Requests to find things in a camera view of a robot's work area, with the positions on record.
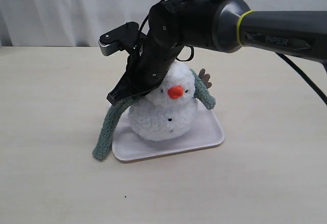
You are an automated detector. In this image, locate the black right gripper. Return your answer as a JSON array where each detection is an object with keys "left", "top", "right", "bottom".
[{"left": 106, "top": 33, "right": 184, "bottom": 104}]

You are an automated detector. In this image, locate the green fleece scarf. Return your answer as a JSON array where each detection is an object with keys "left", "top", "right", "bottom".
[{"left": 92, "top": 68, "right": 216, "bottom": 162}]

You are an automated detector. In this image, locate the white rectangular tray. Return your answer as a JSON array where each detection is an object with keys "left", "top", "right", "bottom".
[{"left": 111, "top": 101, "right": 225, "bottom": 163}]

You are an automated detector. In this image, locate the white plush snowman toy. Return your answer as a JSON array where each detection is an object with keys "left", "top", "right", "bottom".
[{"left": 128, "top": 61, "right": 216, "bottom": 141}]

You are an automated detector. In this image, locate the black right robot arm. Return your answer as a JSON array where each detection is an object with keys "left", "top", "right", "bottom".
[{"left": 99, "top": 0, "right": 326, "bottom": 104}]

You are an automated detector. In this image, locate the white backdrop curtain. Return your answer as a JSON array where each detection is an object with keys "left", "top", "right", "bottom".
[{"left": 1, "top": 0, "right": 326, "bottom": 47}]

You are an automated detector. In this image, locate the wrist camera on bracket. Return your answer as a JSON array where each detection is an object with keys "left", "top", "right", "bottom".
[{"left": 98, "top": 21, "right": 139, "bottom": 56}]

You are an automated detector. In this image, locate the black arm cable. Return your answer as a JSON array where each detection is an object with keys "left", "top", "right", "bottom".
[{"left": 137, "top": 0, "right": 327, "bottom": 107}]

